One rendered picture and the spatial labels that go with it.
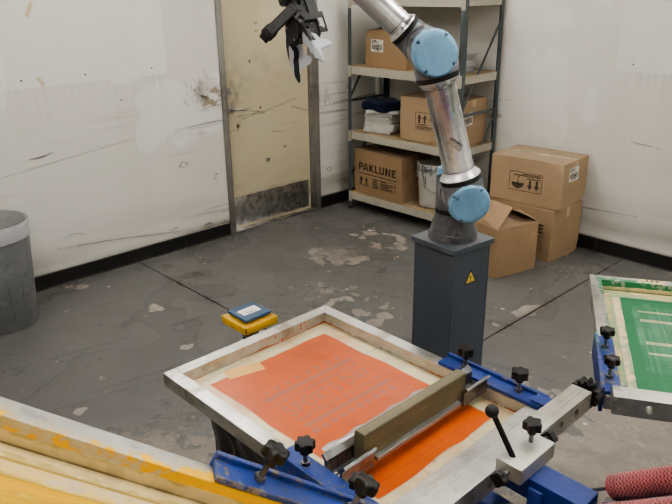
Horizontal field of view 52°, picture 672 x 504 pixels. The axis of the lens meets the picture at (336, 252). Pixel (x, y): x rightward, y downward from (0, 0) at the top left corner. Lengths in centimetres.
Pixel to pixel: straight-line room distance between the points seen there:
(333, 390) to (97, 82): 359
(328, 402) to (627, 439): 198
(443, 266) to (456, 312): 16
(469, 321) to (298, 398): 70
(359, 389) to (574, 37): 407
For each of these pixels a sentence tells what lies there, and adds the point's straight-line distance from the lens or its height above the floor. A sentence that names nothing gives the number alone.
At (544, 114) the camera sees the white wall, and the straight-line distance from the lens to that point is 565.
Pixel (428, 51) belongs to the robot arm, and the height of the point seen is 178.
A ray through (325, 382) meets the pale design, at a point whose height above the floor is 95.
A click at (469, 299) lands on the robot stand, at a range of 221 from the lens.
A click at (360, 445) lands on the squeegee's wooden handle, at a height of 103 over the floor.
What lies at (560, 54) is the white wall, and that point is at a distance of 555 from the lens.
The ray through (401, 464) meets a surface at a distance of 159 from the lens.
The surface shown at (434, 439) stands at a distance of 167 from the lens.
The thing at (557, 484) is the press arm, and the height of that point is 104.
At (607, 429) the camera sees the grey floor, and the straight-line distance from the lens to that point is 353.
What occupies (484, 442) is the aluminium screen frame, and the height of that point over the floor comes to 99.
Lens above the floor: 194
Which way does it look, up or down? 21 degrees down
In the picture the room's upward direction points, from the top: 1 degrees counter-clockwise
